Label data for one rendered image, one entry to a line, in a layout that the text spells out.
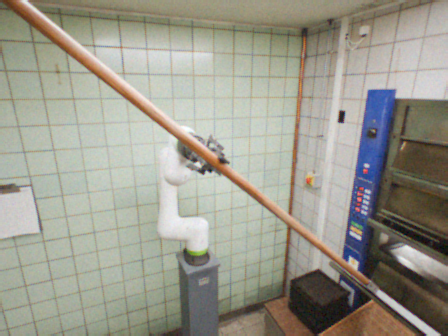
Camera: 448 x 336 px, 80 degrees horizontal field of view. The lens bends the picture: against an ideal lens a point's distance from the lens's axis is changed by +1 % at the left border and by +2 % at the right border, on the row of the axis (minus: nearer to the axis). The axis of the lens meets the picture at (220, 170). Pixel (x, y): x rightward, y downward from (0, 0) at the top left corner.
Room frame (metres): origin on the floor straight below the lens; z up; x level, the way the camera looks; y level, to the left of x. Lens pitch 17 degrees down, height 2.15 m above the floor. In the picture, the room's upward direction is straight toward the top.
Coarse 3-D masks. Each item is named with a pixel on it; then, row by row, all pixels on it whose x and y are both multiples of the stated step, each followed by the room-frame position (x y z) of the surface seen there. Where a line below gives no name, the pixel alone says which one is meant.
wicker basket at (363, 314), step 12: (372, 300) 1.42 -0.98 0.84; (360, 312) 1.38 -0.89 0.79; (372, 312) 1.40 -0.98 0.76; (384, 312) 1.35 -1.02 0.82; (336, 324) 1.30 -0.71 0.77; (348, 324) 1.35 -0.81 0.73; (360, 324) 1.38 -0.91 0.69; (372, 324) 1.38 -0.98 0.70; (384, 324) 1.32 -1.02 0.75; (396, 324) 1.27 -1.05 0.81
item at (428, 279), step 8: (384, 248) 1.49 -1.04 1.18; (384, 256) 1.44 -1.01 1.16; (392, 256) 1.41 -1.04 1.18; (400, 264) 1.34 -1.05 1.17; (408, 264) 1.33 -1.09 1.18; (408, 272) 1.30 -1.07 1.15; (416, 272) 1.26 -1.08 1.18; (424, 272) 1.26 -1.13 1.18; (424, 280) 1.22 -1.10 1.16; (432, 280) 1.20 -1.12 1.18; (440, 280) 1.20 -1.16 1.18; (432, 288) 1.18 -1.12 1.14; (440, 288) 1.15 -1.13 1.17
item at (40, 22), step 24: (0, 0) 0.54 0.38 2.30; (24, 0) 0.55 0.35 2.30; (48, 24) 0.56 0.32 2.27; (72, 48) 0.57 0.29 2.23; (96, 72) 0.58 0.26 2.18; (168, 120) 0.64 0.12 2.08; (192, 144) 0.66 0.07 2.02; (216, 168) 0.69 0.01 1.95; (288, 216) 0.79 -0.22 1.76; (312, 240) 0.83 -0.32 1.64
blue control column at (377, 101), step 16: (368, 96) 1.67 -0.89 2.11; (384, 96) 1.57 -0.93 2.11; (368, 112) 1.65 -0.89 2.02; (384, 112) 1.56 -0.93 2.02; (384, 128) 1.54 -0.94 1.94; (368, 144) 1.62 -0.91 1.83; (384, 144) 1.54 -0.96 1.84; (368, 160) 1.60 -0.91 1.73; (368, 176) 1.59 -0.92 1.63; (352, 240) 1.62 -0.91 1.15; (368, 240) 1.55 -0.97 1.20; (352, 256) 1.61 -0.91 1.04; (352, 288) 1.57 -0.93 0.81; (352, 304) 1.55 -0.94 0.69
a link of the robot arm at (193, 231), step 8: (184, 224) 1.32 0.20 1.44; (192, 224) 1.31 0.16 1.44; (200, 224) 1.32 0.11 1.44; (184, 232) 1.30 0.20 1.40; (192, 232) 1.29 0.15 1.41; (200, 232) 1.30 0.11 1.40; (208, 232) 1.35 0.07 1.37; (184, 240) 1.31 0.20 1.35; (192, 240) 1.29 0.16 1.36; (200, 240) 1.29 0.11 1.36; (208, 240) 1.35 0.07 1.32; (192, 248) 1.29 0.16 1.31; (200, 248) 1.29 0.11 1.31
